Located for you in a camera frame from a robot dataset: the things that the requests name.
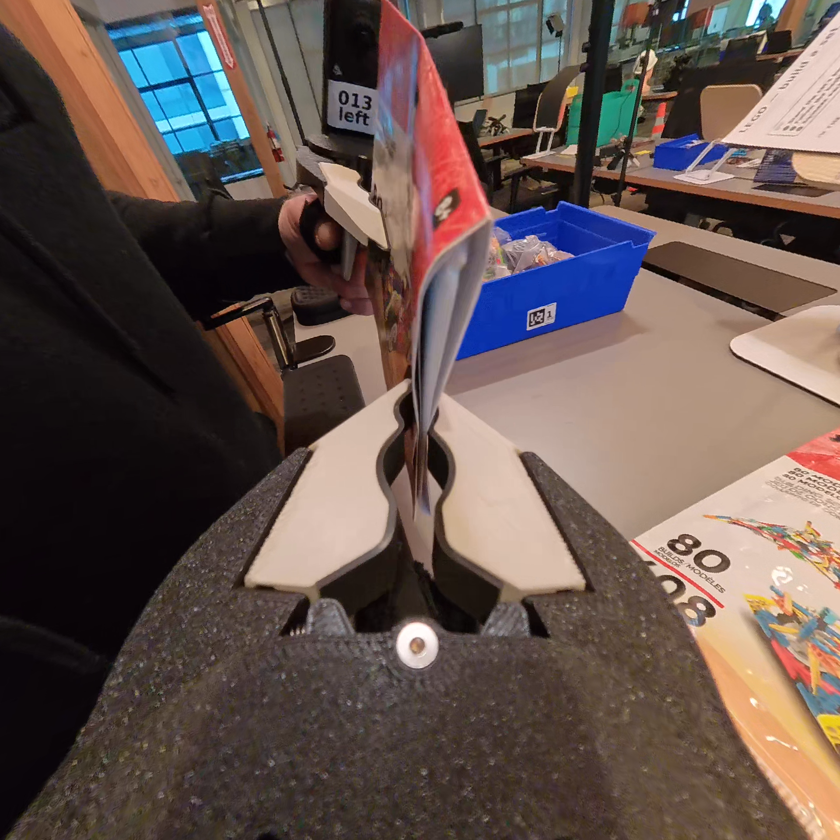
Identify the clear bag of toy parts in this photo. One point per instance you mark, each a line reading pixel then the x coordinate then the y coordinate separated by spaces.
pixel 525 253

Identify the blue-lit paned window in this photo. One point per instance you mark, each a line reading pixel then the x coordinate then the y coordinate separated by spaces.
pixel 177 98

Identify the small blue plastic bin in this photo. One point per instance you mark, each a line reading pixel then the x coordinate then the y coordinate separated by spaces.
pixel 682 154

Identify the black mesh office chair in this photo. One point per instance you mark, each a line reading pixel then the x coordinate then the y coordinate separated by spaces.
pixel 315 305

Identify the toy instruction sheet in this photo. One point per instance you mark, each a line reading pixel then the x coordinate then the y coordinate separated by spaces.
pixel 433 164

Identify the person's black clothing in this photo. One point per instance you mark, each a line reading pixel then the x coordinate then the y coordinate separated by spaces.
pixel 98 426

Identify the tan office chair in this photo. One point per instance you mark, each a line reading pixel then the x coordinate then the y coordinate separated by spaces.
pixel 728 111

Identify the red wall sign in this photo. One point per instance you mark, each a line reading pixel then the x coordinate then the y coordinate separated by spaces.
pixel 220 33

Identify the person's left forearm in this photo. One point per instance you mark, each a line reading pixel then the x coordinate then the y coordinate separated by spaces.
pixel 197 243

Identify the green tote bag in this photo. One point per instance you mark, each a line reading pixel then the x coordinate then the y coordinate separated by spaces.
pixel 610 118

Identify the black monitor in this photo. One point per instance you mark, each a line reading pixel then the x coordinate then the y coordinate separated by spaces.
pixel 453 65

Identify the black metal pole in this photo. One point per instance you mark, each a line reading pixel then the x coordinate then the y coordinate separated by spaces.
pixel 594 98

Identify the blue plastic bin with tag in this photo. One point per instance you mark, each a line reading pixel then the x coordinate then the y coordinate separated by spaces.
pixel 564 308

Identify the person's left hand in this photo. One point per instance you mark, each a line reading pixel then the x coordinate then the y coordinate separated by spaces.
pixel 289 236

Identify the orange toy set bag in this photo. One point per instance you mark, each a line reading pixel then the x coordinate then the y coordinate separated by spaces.
pixel 754 590

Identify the printed instruction page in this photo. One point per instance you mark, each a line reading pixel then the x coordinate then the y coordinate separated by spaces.
pixel 800 98

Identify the white document stand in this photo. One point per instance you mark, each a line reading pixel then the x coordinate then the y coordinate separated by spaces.
pixel 800 354

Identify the red fire extinguisher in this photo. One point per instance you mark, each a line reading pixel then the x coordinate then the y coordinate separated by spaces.
pixel 275 144

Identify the black perforated board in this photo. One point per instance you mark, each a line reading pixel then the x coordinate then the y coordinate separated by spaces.
pixel 321 400

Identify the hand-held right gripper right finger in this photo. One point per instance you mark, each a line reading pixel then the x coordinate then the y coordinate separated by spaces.
pixel 505 518

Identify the long brown desk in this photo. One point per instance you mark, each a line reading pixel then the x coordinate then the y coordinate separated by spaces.
pixel 754 197

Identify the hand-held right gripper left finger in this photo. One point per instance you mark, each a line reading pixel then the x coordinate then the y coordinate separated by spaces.
pixel 321 518

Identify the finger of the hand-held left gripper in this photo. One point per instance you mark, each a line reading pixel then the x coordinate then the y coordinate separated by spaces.
pixel 354 203

